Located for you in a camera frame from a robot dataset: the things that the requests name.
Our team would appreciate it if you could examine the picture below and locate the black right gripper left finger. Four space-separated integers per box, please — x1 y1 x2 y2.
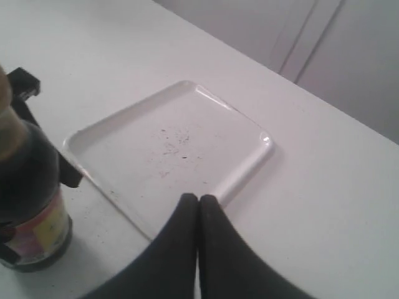
84 193 199 298

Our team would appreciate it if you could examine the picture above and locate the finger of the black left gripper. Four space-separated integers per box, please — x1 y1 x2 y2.
1 224 21 265
58 152 83 188

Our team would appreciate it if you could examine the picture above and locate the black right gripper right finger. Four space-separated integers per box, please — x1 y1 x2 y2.
198 195 311 298

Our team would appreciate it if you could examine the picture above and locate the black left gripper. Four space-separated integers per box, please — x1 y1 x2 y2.
7 67 41 118

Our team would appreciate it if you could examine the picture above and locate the dark soy sauce bottle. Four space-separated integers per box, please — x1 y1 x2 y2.
1 70 72 272

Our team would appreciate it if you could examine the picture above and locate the white rectangular plastic tray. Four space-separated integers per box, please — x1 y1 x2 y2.
64 81 274 240

